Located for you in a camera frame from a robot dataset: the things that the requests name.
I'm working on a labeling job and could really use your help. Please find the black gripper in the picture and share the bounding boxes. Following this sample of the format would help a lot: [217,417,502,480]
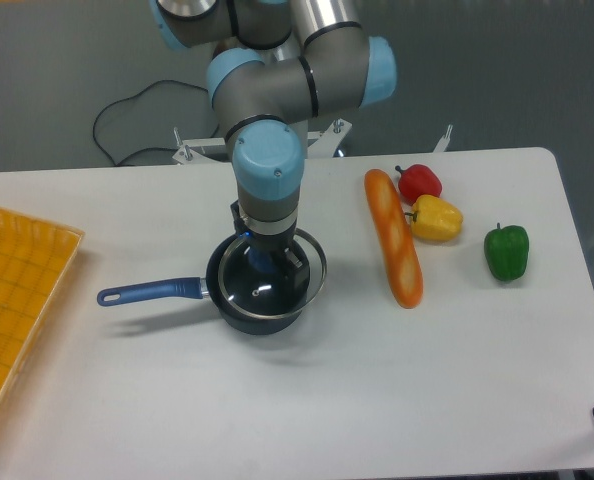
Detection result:
[230,201,310,300]

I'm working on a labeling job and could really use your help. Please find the glass lid blue knob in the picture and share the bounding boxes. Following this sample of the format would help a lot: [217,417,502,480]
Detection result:
[217,229,327,321]

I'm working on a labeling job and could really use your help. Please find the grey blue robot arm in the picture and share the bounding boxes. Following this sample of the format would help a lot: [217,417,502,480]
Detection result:
[150,1,397,283]

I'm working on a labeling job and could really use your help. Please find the dark blue saucepan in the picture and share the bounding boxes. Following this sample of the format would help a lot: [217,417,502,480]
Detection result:
[97,235,307,335]

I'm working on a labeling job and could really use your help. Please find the orange baguette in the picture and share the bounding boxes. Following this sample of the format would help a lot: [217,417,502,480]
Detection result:
[364,169,423,309]

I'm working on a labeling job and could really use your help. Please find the red bell pepper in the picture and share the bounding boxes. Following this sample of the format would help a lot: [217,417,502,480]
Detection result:
[395,164,443,205]

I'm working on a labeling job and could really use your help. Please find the yellow bell pepper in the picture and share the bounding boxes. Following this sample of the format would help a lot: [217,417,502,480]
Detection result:
[405,194,463,242]

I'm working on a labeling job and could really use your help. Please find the green bell pepper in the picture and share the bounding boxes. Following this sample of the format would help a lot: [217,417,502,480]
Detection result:
[484,224,530,282]

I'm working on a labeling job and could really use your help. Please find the yellow woven basket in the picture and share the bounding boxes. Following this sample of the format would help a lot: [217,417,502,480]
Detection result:
[0,207,84,405]

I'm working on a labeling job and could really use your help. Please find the white metal base frame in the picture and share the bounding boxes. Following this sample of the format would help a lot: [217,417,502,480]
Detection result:
[171,118,456,165]

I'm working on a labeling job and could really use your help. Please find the black floor cable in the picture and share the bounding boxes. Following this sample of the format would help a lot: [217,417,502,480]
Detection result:
[92,79,223,167]

